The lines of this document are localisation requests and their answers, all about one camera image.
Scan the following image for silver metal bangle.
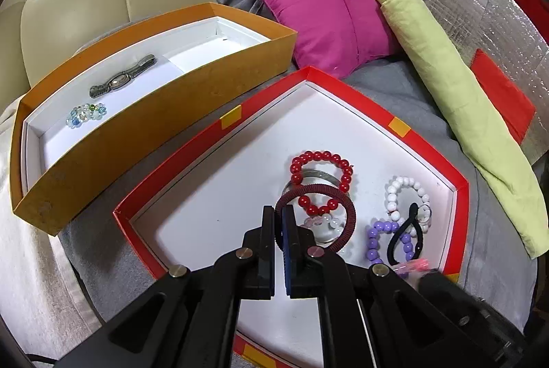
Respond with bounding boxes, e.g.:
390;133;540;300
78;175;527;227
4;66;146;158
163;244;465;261
281;169;340;195

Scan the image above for orange cardboard box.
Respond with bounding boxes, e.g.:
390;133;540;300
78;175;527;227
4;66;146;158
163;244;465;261
8;3;297;235

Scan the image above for grey metal hair clip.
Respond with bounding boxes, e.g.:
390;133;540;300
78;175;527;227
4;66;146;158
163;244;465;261
89;54;157;99

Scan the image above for grey blanket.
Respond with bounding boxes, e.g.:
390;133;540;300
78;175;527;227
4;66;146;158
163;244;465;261
58;0;540;335

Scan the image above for red cloth on chair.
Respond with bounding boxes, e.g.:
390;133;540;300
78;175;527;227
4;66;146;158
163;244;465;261
514;0;549;42

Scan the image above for red box lid tray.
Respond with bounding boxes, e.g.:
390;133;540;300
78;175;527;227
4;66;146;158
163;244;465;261
112;66;471;368

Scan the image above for maroon hair tie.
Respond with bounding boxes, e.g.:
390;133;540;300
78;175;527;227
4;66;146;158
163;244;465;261
272;183;359;256

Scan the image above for purple bead bracelet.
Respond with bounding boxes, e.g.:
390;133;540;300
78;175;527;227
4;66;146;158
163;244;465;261
365;220;416;266

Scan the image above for black hair tie with ring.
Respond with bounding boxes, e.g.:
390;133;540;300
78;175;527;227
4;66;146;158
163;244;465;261
386;202;433;267

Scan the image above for red pillow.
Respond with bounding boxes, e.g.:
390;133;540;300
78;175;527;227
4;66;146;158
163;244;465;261
470;49;536;145

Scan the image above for silver foil insulation mat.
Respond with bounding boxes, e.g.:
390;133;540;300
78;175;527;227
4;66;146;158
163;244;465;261
424;0;548;163

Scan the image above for small pink white bracelet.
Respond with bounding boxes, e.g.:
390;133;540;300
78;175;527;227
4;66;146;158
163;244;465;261
392;257;432;279

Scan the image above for red bead bracelet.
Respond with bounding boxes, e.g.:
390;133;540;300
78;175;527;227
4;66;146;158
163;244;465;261
288;149;355;218

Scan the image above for white bead bracelet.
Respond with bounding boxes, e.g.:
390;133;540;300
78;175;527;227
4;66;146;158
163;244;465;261
383;175;432;233

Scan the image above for light green folded blanket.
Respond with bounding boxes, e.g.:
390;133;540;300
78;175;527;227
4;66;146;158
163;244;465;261
376;0;548;259

